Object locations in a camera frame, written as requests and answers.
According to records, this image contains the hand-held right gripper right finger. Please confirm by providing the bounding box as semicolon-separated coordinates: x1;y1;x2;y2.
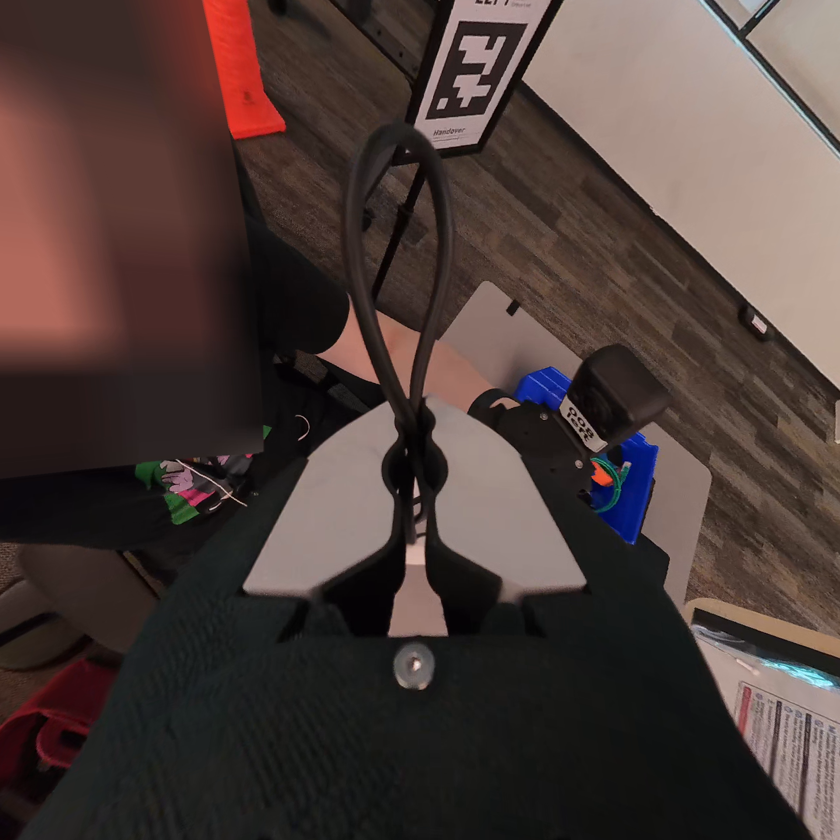
425;399;587;602

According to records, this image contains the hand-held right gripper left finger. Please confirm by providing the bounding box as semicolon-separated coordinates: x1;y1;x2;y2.
243;402;403;599

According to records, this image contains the ribbed blue plastic bin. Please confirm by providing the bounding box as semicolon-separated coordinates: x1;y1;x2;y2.
512;367;659;546

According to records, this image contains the black curved band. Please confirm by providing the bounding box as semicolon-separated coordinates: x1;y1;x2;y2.
344;123;455;546

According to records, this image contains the person's left forearm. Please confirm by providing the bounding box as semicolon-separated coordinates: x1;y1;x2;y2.
315;307;494;413

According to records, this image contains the printed black shirt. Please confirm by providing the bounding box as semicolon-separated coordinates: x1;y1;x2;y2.
0;217;388;572

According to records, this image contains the black floor box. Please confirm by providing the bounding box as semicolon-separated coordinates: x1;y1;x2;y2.
738;304;777;343

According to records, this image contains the instruction sheet sign stand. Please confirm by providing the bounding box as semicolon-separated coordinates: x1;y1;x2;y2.
682;597;840;840

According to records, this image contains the framed marker sign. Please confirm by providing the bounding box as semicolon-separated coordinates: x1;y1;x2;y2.
369;0;567;301

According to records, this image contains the green network cable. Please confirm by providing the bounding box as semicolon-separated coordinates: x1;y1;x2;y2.
589;458;634;514

